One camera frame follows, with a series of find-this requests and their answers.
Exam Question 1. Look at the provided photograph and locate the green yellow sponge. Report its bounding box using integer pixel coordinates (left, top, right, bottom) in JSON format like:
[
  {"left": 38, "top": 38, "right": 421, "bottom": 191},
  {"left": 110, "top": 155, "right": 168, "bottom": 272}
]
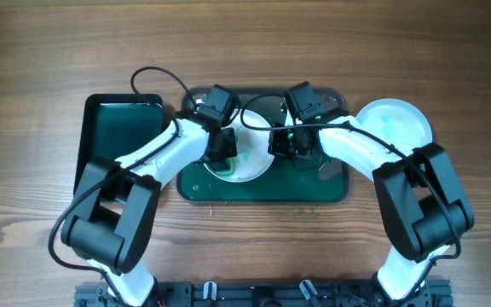
[{"left": 210, "top": 157, "right": 235, "bottom": 177}]

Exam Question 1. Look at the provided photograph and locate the white plate top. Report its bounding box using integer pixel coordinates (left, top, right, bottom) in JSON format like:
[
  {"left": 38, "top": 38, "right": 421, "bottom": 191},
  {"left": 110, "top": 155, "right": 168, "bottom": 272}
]
[{"left": 204, "top": 114, "right": 274, "bottom": 183}]

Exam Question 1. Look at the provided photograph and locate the white plate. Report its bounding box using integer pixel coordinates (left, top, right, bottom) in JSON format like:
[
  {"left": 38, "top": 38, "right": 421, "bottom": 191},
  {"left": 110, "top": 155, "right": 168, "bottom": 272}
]
[
  {"left": 204, "top": 114, "right": 274, "bottom": 183},
  {"left": 355, "top": 98, "right": 433, "bottom": 148}
]

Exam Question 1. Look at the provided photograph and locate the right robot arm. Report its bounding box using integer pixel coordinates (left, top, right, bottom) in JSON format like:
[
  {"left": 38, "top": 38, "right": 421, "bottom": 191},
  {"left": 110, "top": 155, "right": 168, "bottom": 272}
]
[{"left": 269, "top": 108, "right": 475, "bottom": 306}]

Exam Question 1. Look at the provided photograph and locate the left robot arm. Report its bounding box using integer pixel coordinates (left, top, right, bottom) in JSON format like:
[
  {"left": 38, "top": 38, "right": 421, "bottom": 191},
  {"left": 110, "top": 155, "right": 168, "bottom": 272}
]
[{"left": 49, "top": 111, "right": 237, "bottom": 306}]

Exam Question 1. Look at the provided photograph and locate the large dark serving tray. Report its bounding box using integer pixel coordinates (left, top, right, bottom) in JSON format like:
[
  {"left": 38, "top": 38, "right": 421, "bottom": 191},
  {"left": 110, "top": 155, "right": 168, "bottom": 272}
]
[{"left": 176, "top": 87, "right": 349, "bottom": 205}]

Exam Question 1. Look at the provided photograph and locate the small black water tray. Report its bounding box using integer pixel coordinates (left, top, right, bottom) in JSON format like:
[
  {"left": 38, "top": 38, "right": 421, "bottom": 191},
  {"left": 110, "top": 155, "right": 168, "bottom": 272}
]
[{"left": 73, "top": 94, "right": 163, "bottom": 197}]

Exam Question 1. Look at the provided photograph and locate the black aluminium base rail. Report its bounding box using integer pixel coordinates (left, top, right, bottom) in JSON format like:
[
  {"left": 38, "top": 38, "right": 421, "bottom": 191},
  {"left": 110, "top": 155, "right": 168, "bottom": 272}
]
[{"left": 73, "top": 280, "right": 454, "bottom": 307}]

